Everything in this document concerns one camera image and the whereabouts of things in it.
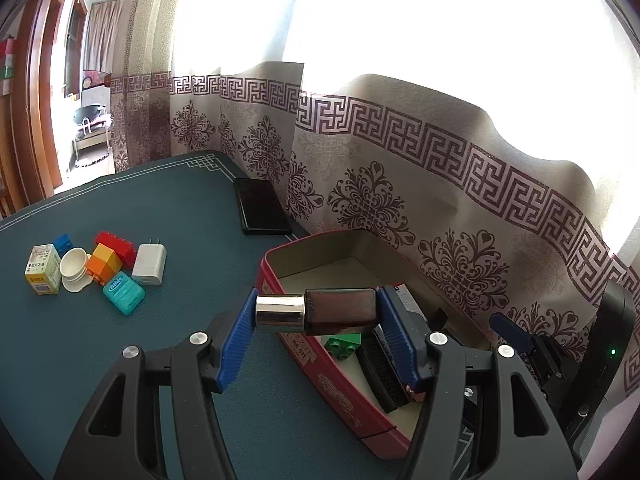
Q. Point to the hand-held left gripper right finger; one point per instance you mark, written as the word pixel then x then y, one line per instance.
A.
pixel 400 340

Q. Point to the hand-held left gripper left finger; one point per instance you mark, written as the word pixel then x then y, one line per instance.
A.
pixel 235 345

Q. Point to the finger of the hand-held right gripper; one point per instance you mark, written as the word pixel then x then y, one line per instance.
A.
pixel 510 330

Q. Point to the small green toy block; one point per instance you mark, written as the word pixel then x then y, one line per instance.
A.
pixel 342 346

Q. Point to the silver and brown lighter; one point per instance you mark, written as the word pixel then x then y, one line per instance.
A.
pixel 340 310

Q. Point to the red tin box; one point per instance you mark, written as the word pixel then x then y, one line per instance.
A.
pixel 340 400

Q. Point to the red toy block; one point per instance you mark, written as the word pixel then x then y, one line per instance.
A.
pixel 117 245

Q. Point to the green felt desktop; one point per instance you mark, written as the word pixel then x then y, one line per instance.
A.
pixel 200 240

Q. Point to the pink toy block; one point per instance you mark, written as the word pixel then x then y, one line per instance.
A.
pixel 414 394

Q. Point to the white charger plug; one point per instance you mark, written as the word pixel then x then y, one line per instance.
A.
pixel 149 262

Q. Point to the teal dental floss box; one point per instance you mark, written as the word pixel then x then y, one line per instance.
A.
pixel 125 292

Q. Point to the black smartphone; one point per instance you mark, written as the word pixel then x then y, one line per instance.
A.
pixel 260 205

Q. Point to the large orange toy block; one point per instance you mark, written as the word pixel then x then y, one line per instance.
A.
pixel 100 269

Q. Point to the patterned beige curtain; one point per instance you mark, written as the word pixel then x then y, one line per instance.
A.
pixel 400 185

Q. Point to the yellow toy block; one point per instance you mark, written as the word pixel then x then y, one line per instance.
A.
pixel 107 255

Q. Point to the white plastic cup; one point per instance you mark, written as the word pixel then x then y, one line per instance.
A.
pixel 75 265

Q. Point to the blue toy block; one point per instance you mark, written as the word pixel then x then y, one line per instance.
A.
pixel 62 245

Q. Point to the yellow white medicine box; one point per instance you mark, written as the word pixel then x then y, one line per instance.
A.
pixel 42 270

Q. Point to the small low table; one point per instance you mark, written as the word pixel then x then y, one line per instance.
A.
pixel 92 142

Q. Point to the sheer patterned curtain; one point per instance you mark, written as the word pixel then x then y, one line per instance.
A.
pixel 145 110

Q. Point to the black round pot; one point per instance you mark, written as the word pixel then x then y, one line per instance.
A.
pixel 91 112

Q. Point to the wooden door frame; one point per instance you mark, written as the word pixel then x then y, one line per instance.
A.
pixel 37 110

